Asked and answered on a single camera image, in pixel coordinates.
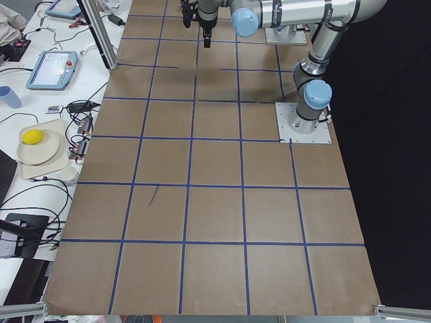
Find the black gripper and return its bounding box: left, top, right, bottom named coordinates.
left=181, top=0, right=216, bottom=48

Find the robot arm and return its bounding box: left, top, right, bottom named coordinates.
left=181, top=1, right=385, bottom=125

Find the black monitor stand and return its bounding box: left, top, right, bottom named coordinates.
left=1, top=213, right=49, bottom=258

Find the black power adapter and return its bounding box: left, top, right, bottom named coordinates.
left=108, top=13, right=125, bottom=26

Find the blue teach pendant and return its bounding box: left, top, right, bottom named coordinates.
left=45, top=0, right=81, bottom=20
left=26, top=50, right=78, bottom=91

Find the white paper cup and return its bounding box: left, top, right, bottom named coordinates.
left=60, top=166, right=79, bottom=185

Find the beige tray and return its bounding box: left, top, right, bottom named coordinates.
left=17, top=118, right=69, bottom=180

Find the yellow ball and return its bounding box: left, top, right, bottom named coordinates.
left=22, top=129, right=44, bottom=145

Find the blue plastic cup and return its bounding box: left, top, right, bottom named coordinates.
left=0, top=85, right=22, bottom=108

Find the beige plate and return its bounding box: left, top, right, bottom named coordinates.
left=17, top=130, right=60, bottom=165

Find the aluminium frame post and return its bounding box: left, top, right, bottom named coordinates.
left=77, top=0, right=118, bottom=71

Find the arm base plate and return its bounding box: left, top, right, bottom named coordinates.
left=275, top=102, right=332, bottom=144
left=265, top=24, right=307, bottom=46

